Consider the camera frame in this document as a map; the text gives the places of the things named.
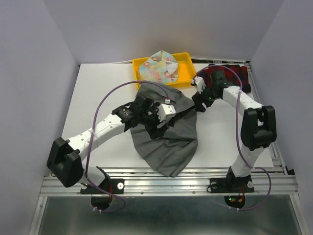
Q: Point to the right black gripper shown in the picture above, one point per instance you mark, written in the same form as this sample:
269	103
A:
197	98

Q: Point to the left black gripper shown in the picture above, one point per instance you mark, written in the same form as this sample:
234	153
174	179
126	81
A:
152	130

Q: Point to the red black plaid skirt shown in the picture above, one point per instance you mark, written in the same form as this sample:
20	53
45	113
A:
229	72

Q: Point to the grey skirt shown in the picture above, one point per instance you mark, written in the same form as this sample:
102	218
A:
171	153

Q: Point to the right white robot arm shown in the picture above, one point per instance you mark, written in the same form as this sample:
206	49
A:
255	128

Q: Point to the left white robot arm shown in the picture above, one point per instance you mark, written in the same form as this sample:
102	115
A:
69	159

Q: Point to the yellow plastic bin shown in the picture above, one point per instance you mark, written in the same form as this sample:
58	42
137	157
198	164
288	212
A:
186	69

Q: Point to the pastel patterned cloth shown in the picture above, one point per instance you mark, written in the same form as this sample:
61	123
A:
161	67

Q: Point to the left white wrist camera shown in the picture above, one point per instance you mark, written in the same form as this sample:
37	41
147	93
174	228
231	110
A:
165	111

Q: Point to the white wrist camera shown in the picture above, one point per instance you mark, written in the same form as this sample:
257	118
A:
199	83
165	111

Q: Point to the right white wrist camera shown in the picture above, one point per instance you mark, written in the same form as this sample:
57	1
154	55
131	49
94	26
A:
199	83

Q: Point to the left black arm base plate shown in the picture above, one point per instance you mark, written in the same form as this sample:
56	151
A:
110	187

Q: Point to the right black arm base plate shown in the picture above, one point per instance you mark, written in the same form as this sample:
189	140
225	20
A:
222	185

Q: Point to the aluminium frame rail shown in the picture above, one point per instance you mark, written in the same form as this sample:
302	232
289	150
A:
154	204

